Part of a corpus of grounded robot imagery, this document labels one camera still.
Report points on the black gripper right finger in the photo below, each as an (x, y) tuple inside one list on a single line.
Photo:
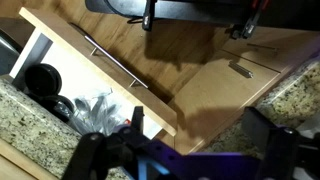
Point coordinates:
[(280, 146)]

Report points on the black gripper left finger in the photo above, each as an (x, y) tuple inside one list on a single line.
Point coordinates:
[(96, 150)]

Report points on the bundle of wrapped cutlery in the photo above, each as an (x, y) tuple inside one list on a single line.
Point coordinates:
[(96, 113)]

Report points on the closed wooden cabinet drawer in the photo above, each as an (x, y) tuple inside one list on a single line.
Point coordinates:
[(286, 56), (216, 100)]

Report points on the open wooden drawer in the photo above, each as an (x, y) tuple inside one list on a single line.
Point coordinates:
[(66, 43)]

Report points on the black red clamp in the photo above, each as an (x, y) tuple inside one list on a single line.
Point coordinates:
[(249, 25)]

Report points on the black robot cart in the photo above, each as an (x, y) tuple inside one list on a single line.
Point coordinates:
[(193, 8)]

